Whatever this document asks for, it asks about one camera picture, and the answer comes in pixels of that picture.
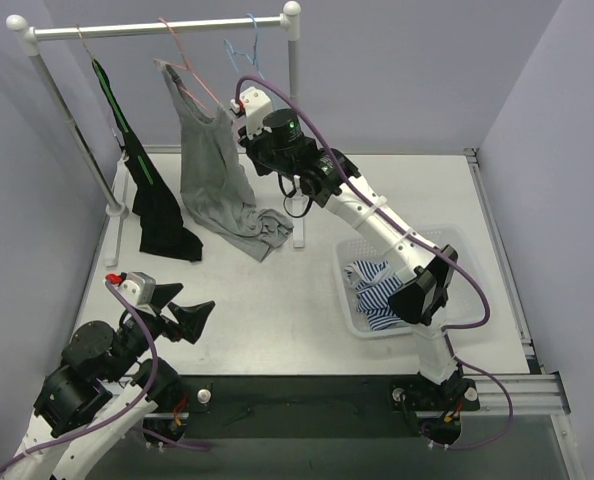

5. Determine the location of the grey tank top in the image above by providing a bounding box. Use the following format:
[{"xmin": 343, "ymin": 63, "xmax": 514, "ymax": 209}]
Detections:
[{"xmin": 161, "ymin": 64, "xmax": 293, "ymax": 262}]

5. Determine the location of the light blue wire hanger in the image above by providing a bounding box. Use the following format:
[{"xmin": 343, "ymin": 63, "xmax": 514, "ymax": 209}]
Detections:
[{"xmin": 222, "ymin": 12, "xmax": 267, "ymax": 81}]

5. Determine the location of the pink wire hanger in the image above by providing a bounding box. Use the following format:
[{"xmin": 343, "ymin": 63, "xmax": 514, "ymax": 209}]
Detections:
[{"xmin": 153, "ymin": 17, "xmax": 243, "ymax": 141}]

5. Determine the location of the blue white striped tank top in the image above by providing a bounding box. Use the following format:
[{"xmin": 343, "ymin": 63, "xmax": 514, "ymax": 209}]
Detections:
[{"xmin": 343, "ymin": 260, "xmax": 406, "ymax": 331}]

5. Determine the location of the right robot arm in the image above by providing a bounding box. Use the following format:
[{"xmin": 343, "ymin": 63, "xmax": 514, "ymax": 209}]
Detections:
[{"xmin": 237, "ymin": 108, "xmax": 458, "ymax": 408}]

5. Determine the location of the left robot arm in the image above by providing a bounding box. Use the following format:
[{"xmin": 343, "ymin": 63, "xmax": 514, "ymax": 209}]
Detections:
[{"xmin": 2, "ymin": 273, "xmax": 215, "ymax": 479}]

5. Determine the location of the black garment with green stripe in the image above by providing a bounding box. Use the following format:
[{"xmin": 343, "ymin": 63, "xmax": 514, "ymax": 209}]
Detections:
[{"xmin": 91, "ymin": 59, "xmax": 203, "ymax": 263}]

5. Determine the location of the white clothes rack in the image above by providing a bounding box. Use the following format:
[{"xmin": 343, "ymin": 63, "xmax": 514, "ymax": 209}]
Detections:
[{"xmin": 5, "ymin": 1, "xmax": 301, "ymax": 268}]

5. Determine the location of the white plastic laundry basket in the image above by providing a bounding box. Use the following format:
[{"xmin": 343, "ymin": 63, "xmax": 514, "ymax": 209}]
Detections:
[{"xmin": 332, "ymin": 225, "xmax": 480, "ymax": 341}]

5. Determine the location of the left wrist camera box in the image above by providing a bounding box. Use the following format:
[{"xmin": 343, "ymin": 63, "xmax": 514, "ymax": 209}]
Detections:
[{"xmin": 105, "ymin": 272, "xmax": 156, "ymax": 306}]

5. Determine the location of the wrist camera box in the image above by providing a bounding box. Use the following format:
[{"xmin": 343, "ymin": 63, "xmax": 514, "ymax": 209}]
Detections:
[
  {"xmin": 105, "ymin": 272, "xmax": 156, "ymax": 306},
  {"xmin": 230, "ymin": 86, "xmax": 274, "ymax": 139}
]

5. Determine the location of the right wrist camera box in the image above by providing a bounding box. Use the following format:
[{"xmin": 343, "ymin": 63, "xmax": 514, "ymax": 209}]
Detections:
[{"xmin": 230, "ymin": 86, "xmax": 274, "ymax": 139}]

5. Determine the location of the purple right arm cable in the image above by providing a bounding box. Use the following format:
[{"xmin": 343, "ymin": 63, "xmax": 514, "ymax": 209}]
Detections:
[{"xmin": 233, "ymin": 75, "xmax": 515, "ymax": 451}]

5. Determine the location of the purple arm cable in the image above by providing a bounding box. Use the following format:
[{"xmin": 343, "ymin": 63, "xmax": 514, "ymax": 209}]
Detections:
[
  {"xmin": 233, "ymin": 75, "xmax": 515, "ymax": 451},
  {"xmin": 0, "ymin": 277, "xmax": 218, "ymax": 480}
]

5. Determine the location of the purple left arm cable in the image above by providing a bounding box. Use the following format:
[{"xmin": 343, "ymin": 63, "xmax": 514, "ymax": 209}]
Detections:
[{"xmin": 0, "ymin": 277, "xmax": 218, "ymax": 480}]

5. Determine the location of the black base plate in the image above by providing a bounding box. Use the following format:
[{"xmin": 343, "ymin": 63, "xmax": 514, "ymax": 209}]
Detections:
[{"xmin": 142, "ymin": 375, "xmax": 480, "ymax": 443}]

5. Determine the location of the copper wire hanger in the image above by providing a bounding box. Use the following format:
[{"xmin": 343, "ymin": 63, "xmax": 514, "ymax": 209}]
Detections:
[{"xmin": 75, "ymin": 24, "xmax": 96, "ymax": 63}]

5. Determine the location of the aluminium table frame rail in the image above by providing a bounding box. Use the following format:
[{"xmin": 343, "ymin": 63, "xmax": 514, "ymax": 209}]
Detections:
[{"xmin": 31, "ymin": 147, "xmax": 573, "ymax": 421}]

